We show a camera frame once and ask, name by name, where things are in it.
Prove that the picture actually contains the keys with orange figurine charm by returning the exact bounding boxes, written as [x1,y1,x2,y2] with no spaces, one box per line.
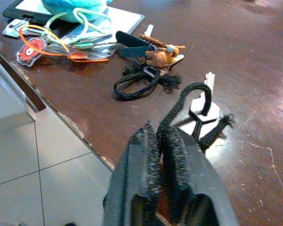
[113,23,187,102]

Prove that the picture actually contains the teal plush cloth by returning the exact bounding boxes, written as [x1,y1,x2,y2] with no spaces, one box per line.
[41,0,113,24]

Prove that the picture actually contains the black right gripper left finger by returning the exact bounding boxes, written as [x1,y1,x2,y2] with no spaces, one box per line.
[103,121,161,226]

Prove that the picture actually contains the silver key with black cord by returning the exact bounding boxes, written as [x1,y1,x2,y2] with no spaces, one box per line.
[156,71,236,154]

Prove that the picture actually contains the black framed tablet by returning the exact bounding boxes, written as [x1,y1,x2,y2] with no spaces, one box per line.
[2,0,53,24]

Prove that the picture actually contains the red monster charm orange cord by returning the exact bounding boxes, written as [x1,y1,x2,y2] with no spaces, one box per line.
[15,25,109,68]

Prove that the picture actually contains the white cabinet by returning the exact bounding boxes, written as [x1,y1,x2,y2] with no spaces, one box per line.
[0,57,36,135]

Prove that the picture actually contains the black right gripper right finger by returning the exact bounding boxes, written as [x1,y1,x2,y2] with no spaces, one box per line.
[159,126,239,226]

